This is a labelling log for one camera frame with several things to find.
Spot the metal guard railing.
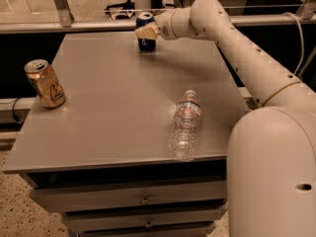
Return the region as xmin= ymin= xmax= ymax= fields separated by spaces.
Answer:
xmin=0 ymin=0 xmax=316 ymax=36

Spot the clear plastic water bottle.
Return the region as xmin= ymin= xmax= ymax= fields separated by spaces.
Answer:
xmin=169 ymin=90 xmax=201 ymax=162

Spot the top drawer knob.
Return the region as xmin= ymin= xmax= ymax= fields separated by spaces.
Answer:
xmin=140 ymin=197 xmax=150 ymax=205

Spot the orange soda can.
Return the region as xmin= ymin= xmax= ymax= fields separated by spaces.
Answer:
xmin=24 ymin=59 xmax=66 ymax=109

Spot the blue pepsi can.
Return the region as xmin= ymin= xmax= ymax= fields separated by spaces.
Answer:
xmin=136 ymin=12 xmax=156 ymax=51

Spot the white cable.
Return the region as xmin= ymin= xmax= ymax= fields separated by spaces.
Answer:
xmin=281 ymin=11 xmax=305 ymax=77

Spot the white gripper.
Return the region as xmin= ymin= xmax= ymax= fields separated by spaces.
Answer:
xmin=135 ymin=11 xmax=176 ymax=40

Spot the black office chair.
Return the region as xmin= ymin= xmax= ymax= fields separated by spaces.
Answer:
xmin=104 ymin=0 xmax=136 ymax=21

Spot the black cable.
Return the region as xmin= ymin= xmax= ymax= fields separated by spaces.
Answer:
xmin=11 ymin=98 xmax=23 ymax=125

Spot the drawer knob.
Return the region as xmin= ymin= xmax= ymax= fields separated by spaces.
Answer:
xmin=144 ymin=221 xmax=153 ymax=228
xmin=140 ymin=197 xmax=150 ymax=205

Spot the grey drawer cabinet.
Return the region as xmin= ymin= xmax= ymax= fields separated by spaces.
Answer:
xmin=4 ymin=32 xmax=246 ymax=237

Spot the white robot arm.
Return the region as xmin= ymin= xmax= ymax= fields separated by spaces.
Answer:
xmin=136 ymin=0 xmax=316 ymax=237

